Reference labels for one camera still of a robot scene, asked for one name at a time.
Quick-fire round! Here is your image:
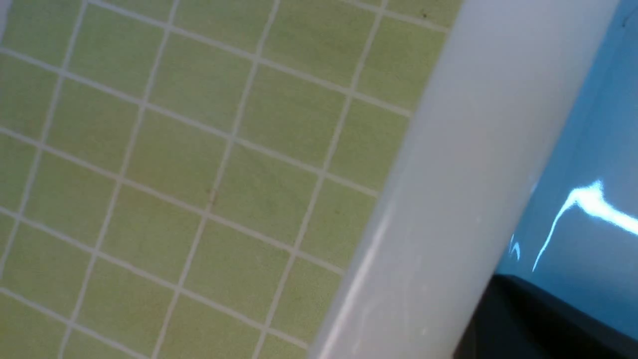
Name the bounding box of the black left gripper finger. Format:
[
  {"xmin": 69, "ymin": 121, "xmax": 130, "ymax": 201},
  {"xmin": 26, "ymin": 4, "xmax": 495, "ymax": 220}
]
[{"xmin": 453, "ymin": 275, "xmax": 638, "ymax": 359}]

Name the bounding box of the large white plastic tub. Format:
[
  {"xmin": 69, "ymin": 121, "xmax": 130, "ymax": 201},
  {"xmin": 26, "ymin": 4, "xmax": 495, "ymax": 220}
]
[{"xmin": 307, "ymin": 0, "xmax": 637, "ymax": 359}]

